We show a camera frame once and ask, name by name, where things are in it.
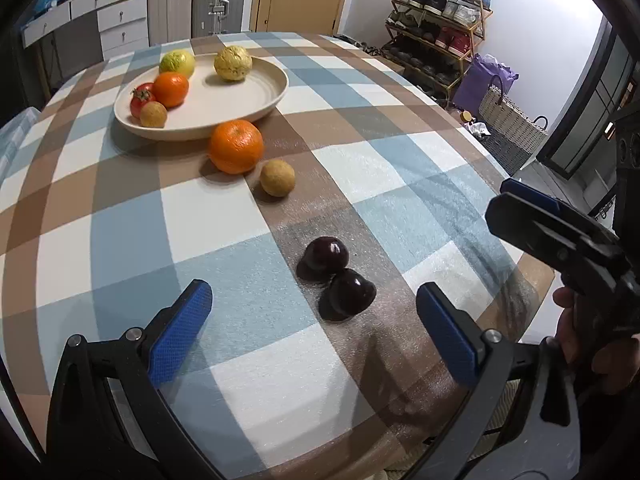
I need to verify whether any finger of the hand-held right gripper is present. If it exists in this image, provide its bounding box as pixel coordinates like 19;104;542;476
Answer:
500;178;622;247
484;194;632;292

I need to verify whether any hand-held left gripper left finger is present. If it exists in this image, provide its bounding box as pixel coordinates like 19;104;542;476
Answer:
47;279;221;480

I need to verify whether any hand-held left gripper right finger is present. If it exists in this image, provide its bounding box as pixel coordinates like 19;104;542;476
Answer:
402;282;584;480

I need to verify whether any dark purple plum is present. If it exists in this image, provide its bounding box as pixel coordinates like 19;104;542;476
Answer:
297;236;350;282
320;268;377;321

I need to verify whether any brown longan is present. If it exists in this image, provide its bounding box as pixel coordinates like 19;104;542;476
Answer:
139;101;168;129
259;159;296;198

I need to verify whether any orange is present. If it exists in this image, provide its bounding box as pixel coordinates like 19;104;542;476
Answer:
152;72;190;109
208;119;265;175

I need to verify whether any red tomato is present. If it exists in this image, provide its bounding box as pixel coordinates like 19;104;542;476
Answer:
129;83;157;119

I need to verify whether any cream round plate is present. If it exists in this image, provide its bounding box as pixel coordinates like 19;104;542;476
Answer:
114;53;290;142

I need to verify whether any smooth yellow-green guava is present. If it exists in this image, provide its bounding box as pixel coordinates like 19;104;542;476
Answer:
159;50;196;79

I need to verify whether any bumpy yellow guava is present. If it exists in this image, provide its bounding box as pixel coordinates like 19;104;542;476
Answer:
214;45;253;83

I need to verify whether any person's right hand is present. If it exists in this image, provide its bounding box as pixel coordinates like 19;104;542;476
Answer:
553;287;640;397

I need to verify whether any black mesh bin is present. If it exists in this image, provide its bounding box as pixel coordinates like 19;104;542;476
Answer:
482;130;542;177

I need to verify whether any purple bag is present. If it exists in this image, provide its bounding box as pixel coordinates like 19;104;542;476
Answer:
452;53;520;114

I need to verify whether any shoe rack with shoes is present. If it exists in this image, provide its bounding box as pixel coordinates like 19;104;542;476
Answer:
384;0;494;92

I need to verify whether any pile of loose shoes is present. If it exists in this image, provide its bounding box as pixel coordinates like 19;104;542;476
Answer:
332;33;382;57

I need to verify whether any pale blue checked cloth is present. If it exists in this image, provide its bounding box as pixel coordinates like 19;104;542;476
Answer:
0;107;42;177

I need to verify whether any white desk with drawers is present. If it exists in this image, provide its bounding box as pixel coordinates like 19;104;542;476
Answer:
20;0;151;62

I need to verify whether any beige suitcase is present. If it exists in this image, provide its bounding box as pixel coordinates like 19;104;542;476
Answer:
146;0;195;44

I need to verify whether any woven basket with black handles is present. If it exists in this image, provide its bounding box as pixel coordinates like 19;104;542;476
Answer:
478;76;550;149

